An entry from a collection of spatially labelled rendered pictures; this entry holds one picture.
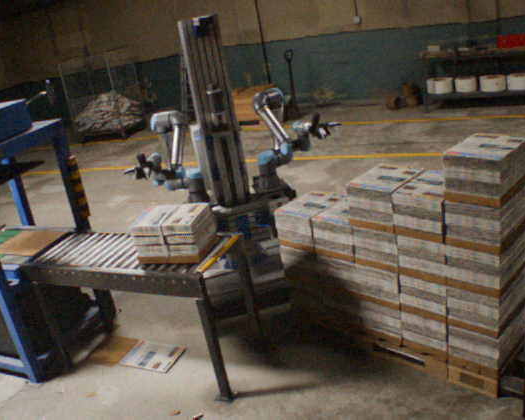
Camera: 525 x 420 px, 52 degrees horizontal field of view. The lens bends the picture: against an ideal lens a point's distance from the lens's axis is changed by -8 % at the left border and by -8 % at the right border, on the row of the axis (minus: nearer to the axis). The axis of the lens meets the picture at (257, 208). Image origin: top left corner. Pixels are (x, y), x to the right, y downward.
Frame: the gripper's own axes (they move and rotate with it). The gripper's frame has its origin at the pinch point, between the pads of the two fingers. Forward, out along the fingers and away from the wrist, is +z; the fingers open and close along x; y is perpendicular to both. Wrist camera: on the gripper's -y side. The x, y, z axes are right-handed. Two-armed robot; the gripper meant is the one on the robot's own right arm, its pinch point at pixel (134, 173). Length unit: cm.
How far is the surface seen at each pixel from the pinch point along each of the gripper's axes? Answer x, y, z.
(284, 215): -82, 31, -23
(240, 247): -61, 43, -1
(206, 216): -46, 20, 10
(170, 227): -32.6, 17.9, 30.8
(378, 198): -138, 3, 13
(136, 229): -12.0, 20.9, 29.8
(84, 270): 23, 47, 34
